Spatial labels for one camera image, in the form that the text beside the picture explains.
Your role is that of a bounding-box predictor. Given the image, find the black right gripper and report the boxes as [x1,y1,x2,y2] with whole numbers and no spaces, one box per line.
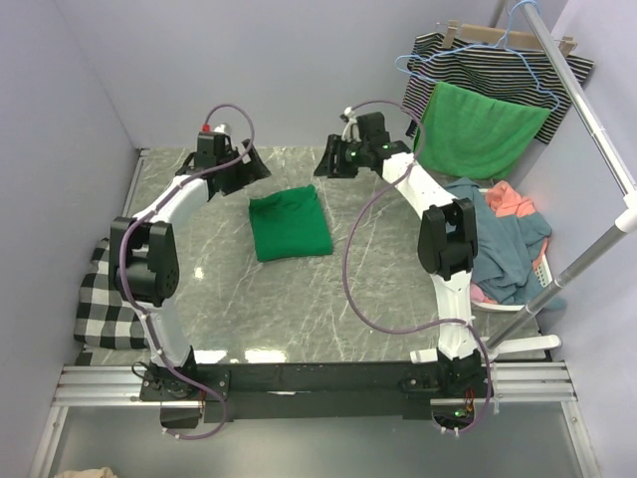
[312,136,367,181]

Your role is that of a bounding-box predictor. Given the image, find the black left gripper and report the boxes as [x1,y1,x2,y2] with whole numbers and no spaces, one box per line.
[219,140,272,197]

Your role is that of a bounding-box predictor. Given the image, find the green t-shirt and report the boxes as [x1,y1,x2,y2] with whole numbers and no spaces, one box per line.
[248,184,333,263]

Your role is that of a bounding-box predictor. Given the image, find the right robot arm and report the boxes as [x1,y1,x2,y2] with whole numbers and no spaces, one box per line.
[315,108,484,397]

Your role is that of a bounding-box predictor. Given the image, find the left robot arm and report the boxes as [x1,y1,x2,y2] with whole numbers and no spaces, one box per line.
[108,126,271,400]

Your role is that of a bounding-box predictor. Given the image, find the green towel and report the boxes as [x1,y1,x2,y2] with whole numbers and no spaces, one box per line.
[414,82,550,180]

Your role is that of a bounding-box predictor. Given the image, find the wooden clip hanger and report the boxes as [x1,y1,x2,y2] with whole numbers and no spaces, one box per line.
[435,18,579,55]

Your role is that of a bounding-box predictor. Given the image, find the coral orange garment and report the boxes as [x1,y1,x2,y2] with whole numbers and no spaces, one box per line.
[485,181,536,217]

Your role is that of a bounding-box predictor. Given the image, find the teal blue garment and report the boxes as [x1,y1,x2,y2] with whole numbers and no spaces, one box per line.
[445,178,551,305]

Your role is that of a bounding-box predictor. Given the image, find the pink garment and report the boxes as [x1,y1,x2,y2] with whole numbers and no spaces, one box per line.
[470,283,498,305]

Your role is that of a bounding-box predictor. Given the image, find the black white checkered shirt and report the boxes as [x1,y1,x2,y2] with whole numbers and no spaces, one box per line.
[74,238,147,351]

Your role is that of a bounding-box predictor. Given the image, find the black white striped shirt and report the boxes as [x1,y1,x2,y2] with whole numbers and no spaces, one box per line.
[403,32,571,144]

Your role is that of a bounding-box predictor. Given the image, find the black base beam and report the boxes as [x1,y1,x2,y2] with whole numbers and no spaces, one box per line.
[139,361,491,423]

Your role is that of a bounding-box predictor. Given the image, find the silver clothes rack pole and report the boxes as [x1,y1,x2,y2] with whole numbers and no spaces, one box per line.
[477,0,637,359]

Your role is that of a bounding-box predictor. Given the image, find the beige cloth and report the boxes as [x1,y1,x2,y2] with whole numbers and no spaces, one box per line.
[55,466,117,478]

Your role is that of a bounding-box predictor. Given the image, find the blue wire hanger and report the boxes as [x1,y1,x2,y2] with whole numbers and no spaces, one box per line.
[394,1,560,113]

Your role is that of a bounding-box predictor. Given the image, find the aluminium rail frame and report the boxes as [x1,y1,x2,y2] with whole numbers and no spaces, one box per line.
[30,361,601,477]

